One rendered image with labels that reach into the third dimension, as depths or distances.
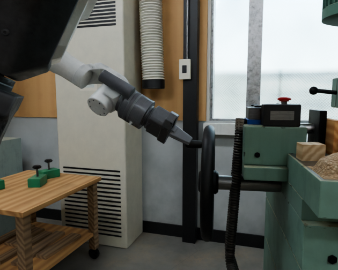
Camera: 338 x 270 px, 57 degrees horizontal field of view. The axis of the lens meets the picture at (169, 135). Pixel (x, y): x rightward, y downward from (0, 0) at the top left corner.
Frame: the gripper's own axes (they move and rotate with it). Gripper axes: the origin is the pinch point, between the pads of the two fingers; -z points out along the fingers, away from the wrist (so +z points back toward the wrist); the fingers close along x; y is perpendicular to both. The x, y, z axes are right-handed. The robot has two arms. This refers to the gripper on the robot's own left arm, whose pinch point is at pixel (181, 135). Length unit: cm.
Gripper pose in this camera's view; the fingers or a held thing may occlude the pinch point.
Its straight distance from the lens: 85.4
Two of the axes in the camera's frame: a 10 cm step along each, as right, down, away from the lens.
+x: 1.8, -4.2, -8.9
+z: -8.5, -5.1, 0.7
